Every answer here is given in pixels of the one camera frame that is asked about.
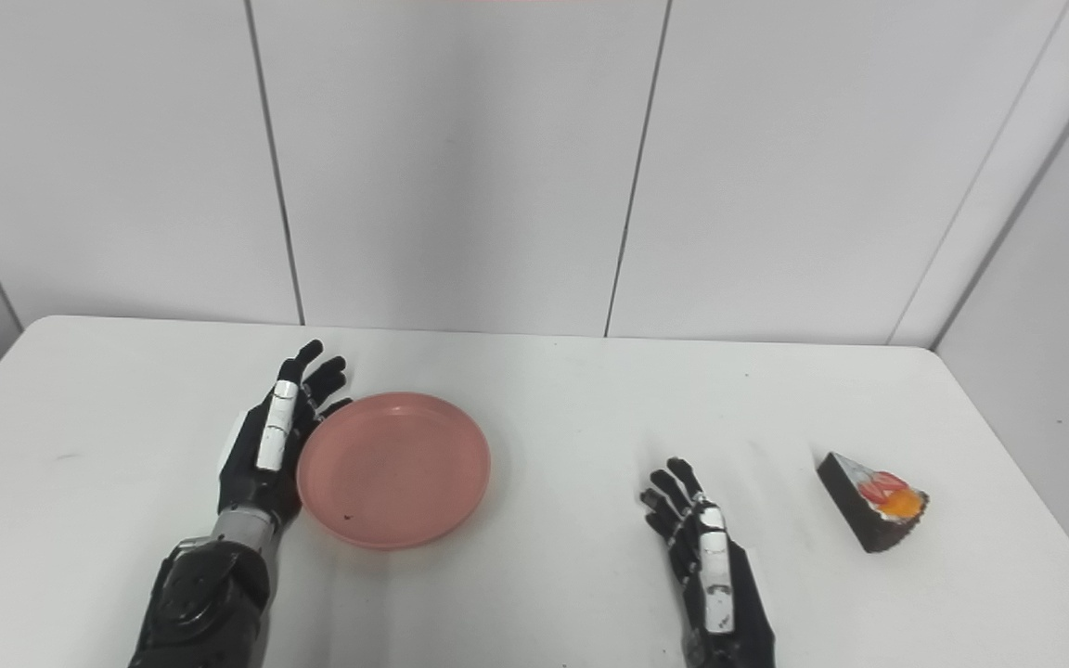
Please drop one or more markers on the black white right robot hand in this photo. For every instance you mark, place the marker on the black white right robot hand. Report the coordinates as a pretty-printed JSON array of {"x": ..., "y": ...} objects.
[{"x": 715, "y": 584}]

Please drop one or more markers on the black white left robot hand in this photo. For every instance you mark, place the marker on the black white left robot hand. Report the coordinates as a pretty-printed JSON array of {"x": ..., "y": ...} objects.
[{"x": 265, "y": 445}]

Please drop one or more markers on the pink round plate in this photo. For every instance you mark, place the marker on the pink round plate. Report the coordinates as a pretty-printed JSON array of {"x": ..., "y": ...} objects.
[{"x": 393, "y": 468}]

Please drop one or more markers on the chocolate cake slice with fruit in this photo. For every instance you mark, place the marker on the chocolate cake slice with fruit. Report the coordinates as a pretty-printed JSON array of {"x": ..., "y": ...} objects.
[{"x": 869, "y": 506}]

